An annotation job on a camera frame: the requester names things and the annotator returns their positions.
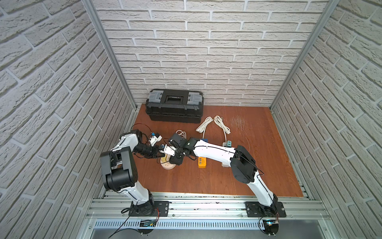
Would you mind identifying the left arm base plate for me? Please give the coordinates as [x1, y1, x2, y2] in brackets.
[128, 201, 170, 217]

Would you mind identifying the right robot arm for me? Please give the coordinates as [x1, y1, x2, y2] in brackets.
[163, 135, 278, 209]

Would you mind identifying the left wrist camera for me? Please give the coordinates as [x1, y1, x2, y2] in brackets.
[149, 132, 162, 146]

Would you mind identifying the orange strip white cable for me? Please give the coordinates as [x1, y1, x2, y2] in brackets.
[195, 116, 214, 139]

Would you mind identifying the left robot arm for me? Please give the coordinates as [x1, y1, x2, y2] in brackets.
[100, 129, 164, 210]

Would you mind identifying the black plastic toolbox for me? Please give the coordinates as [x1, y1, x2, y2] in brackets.
[145, 89, 204, 123]

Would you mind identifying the orange power strip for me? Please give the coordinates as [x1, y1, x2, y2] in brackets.
[198, 157, 207, 168]

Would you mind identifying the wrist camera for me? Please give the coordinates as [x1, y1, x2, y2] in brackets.
[169, 133, 188, 149]
[149, 132, 162, 146]

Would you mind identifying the aluminium rail frame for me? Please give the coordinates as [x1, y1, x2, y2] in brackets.
[77, 192, 339, 239]

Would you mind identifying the round pink power socket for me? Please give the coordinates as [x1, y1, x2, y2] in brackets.
[160, 154, 176, 170]

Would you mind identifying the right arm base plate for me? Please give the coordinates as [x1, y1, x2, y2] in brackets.
[245, 201, 287, 218]

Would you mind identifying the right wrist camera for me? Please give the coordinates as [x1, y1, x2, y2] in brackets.
[169, 133, 188, 149]

